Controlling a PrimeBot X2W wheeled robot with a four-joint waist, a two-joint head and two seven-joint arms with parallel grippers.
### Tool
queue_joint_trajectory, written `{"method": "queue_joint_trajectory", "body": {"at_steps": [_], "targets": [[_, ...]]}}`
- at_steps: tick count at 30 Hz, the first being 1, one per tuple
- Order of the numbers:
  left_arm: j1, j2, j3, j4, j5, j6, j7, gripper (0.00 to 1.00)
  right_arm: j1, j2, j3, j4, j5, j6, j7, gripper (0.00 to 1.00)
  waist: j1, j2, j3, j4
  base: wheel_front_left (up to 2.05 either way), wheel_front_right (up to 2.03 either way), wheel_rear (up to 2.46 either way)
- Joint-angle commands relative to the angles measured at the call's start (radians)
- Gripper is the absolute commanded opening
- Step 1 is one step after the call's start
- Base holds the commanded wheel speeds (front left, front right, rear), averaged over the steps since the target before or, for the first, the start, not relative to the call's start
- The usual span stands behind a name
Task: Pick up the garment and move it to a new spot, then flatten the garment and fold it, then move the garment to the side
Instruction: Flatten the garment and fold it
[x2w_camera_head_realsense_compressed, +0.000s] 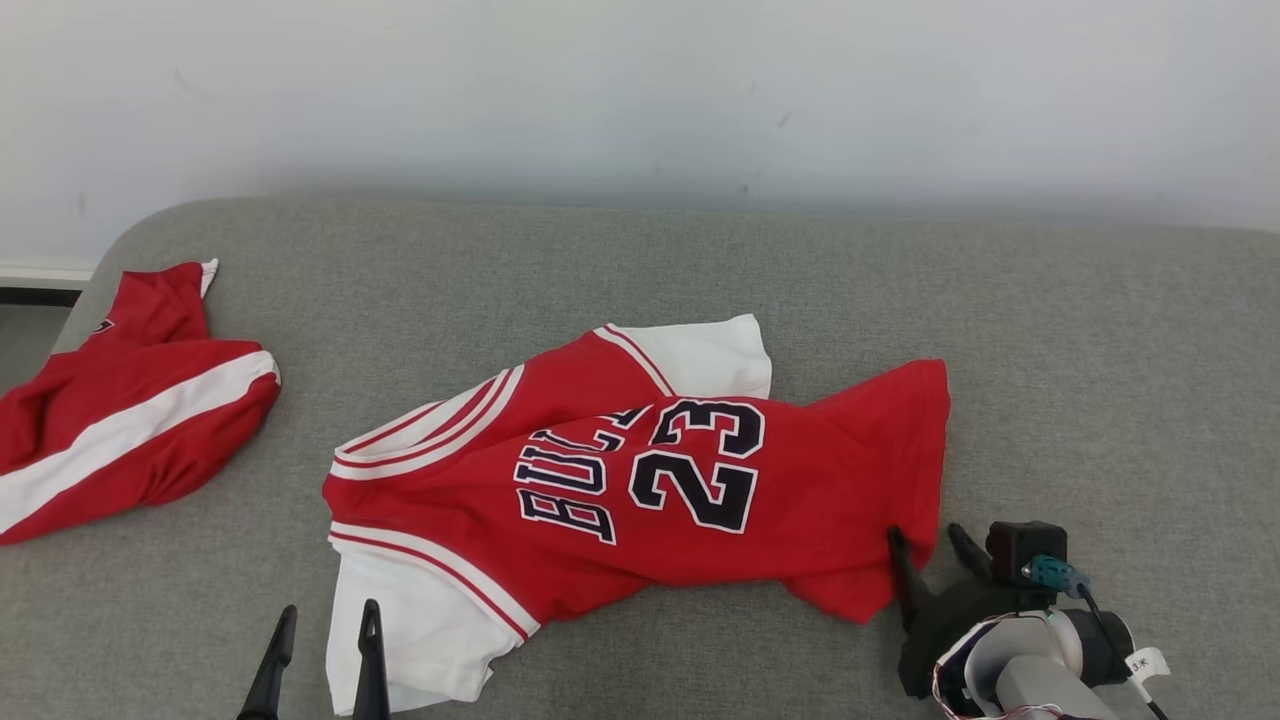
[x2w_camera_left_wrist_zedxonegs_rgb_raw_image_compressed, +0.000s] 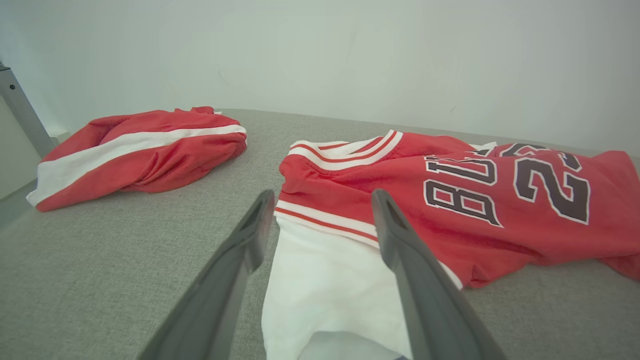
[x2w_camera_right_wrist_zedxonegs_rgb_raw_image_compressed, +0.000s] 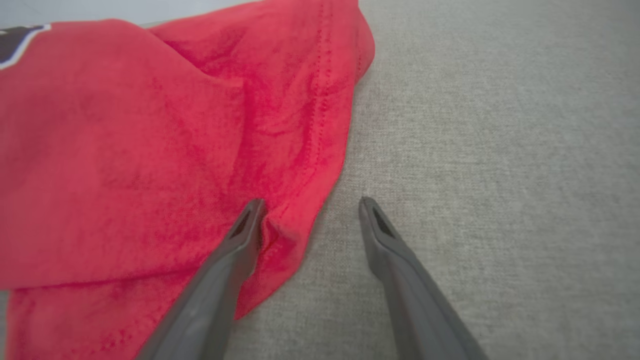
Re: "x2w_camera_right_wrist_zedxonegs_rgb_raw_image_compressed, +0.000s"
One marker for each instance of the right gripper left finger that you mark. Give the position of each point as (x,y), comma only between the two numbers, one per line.
(205,310)

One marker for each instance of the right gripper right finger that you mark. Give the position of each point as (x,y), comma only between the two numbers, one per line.
(420,315)

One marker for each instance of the red jersey with white trim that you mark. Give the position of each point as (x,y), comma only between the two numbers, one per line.
(125,150)

